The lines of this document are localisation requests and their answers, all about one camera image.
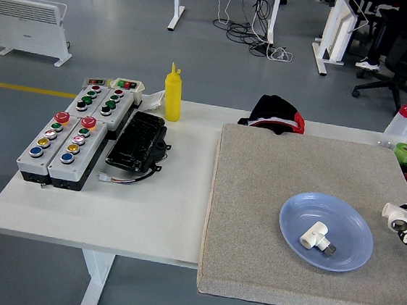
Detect white tee fitting threaded socket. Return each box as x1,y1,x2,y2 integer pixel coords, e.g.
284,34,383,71
379,201,407,234

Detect blue plastic plate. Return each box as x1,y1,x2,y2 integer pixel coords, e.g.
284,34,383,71
273,188,379,276

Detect green tape roll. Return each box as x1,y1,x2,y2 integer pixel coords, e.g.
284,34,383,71
393,141,407,167

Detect clear squeeze bottle red cap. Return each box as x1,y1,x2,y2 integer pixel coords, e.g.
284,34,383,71
382,93,407,139

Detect grey-brown foam mat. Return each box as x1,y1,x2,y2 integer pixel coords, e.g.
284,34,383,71
193,121,407,305

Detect person's white black sneaker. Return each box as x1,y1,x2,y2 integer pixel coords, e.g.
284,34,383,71
354,56,382,72

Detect black red cloth bundle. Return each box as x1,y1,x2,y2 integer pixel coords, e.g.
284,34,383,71
236,91,309,138

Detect white desk leg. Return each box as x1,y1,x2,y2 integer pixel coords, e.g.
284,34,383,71
166,0,187,33
264,0,282,46

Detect yellow squeeze bottle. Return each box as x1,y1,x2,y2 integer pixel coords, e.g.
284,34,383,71
160,61,187,123

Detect white plastic packet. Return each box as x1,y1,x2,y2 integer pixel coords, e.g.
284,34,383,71
140,88,167,113

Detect black electronic module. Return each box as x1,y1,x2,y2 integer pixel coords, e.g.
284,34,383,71
104,108,176,177

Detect grey three-button control box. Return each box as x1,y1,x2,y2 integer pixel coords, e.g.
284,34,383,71
64,80,113,121
90,85,137,142

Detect white table leg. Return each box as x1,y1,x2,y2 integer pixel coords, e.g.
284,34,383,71
76,248,117,305

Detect grey five-button control box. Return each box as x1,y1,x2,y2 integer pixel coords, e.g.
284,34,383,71
14,106,81,188
46,112,110,194

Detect white panel heater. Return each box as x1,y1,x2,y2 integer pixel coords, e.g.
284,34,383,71
0,0,79,70

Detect white desk side frame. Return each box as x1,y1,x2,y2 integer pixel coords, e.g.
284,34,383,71
309,0,373,81

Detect black floor cable bundle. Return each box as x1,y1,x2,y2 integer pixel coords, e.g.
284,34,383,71
209,0,279,57

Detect cream red-green switch box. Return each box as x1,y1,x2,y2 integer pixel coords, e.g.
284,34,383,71
107,76,148,107

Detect white connector coloured wires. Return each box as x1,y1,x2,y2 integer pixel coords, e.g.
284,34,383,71
96,163,155,188

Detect small grey switch box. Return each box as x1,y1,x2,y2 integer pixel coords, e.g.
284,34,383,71
82,76,114,92

